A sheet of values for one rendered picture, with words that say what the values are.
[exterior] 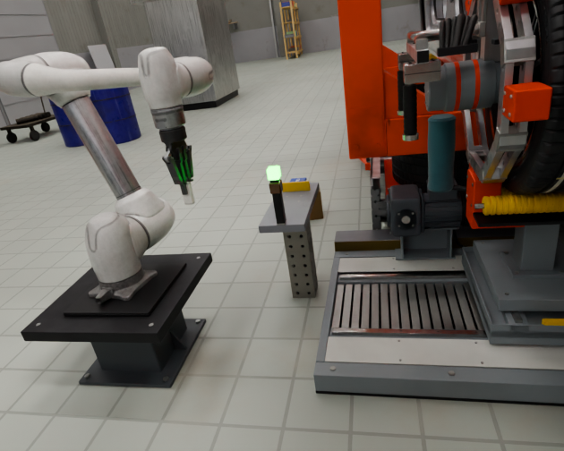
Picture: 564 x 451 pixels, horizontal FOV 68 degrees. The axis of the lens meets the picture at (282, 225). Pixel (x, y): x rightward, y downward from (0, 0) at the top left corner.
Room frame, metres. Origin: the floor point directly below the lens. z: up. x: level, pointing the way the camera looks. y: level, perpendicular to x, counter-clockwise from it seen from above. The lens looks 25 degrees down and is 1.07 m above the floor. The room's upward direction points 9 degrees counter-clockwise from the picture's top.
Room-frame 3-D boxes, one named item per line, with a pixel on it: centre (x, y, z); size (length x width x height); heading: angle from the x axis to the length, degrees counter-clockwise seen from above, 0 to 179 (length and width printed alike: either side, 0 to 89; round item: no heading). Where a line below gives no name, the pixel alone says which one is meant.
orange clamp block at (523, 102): (0.95, -0.59, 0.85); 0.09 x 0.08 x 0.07; 165
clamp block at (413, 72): (1.14, -0.42, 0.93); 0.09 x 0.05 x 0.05; 75
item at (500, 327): (1.21, -0.83, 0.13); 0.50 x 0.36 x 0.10; 165
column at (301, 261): (1.60, -0.06, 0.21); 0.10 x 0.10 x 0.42; 75
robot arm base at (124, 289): (1.34, 0.61, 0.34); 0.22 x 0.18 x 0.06; 157
